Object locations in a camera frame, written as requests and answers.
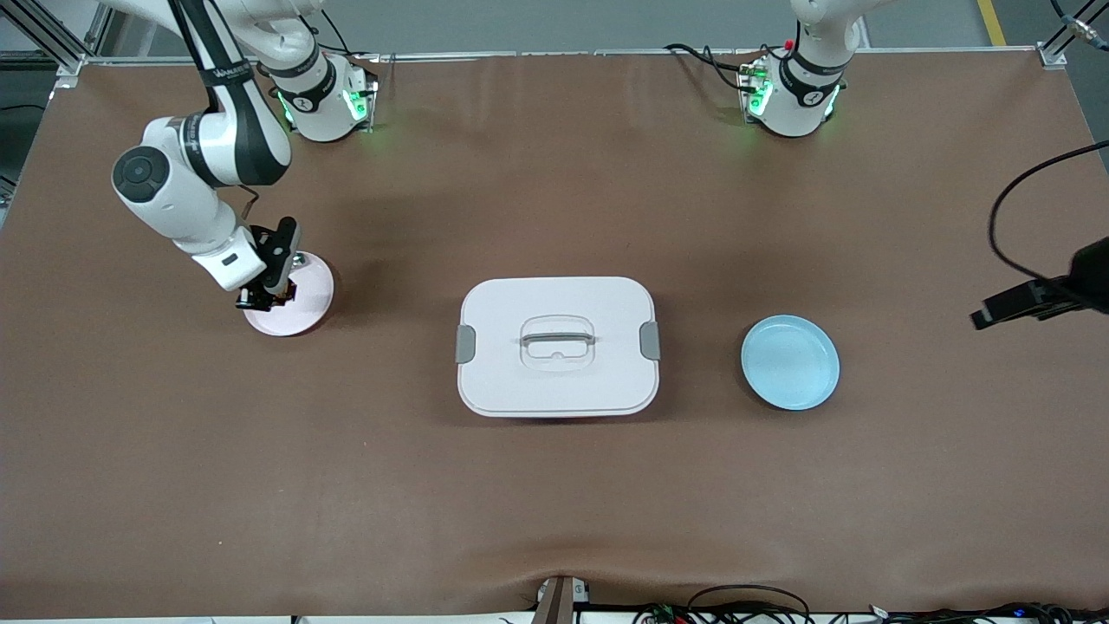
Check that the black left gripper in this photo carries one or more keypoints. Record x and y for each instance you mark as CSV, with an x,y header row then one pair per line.
x,y
1093,276

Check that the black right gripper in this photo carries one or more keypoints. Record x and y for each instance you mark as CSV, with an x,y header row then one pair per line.
x,y
259,295

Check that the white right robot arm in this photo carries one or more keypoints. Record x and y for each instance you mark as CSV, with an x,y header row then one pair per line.
x,y
173,199

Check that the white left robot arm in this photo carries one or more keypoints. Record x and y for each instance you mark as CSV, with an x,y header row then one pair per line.
x,y
806,95

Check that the pink round plate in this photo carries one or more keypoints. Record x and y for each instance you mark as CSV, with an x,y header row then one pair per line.
x,y
308,312

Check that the light blue round plate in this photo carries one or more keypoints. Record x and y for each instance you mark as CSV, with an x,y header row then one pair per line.
x,y
788,373

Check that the white lidded storage box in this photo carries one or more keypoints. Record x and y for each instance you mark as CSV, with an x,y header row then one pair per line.
x,y
554,381

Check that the brown table mat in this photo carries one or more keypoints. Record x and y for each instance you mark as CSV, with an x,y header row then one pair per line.
x,y
554,503

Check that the aluminium frame post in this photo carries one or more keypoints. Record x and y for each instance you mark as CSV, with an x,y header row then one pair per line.
x,y
52,39
1053,56

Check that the brown camera mount bracket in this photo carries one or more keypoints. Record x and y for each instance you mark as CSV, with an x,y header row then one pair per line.
x,y
554,602

